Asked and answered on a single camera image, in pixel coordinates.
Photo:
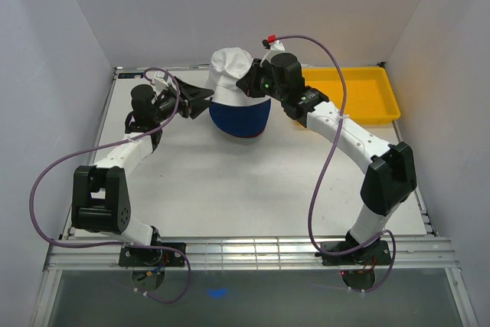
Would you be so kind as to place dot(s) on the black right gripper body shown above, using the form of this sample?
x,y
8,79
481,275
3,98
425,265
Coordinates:
x,y
272,90

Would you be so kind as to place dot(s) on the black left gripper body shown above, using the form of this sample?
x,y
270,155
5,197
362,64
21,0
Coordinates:
x,y
170,106

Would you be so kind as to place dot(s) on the white bucket hat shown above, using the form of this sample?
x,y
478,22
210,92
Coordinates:
x,y
227,66

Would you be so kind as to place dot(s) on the blue bucket hat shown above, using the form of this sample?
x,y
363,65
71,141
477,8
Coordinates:
x,y
240,120

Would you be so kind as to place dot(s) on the maroon bucket hat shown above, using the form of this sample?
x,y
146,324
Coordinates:
x,y
254,136

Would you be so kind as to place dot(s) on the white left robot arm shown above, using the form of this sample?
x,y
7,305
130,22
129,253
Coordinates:
x,y
100,196

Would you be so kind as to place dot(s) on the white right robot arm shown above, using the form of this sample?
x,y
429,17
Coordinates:
x,y
389,170

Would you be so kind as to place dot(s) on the blue label sticker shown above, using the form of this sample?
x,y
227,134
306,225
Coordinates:
x,y
130,75

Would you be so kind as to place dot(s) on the yellow plastic tray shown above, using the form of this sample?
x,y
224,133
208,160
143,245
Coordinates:
x,y
370,99

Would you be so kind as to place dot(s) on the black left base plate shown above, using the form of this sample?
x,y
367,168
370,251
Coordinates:
x,y
153,256

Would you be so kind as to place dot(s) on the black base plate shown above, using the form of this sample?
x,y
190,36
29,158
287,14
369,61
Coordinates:
x,y
356,256
153,256

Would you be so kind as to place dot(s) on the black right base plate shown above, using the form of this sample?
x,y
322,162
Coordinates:
x,y
356,256

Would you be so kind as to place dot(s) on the aluminium frame rail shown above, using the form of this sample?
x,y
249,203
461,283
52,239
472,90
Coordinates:
x,y
405,252

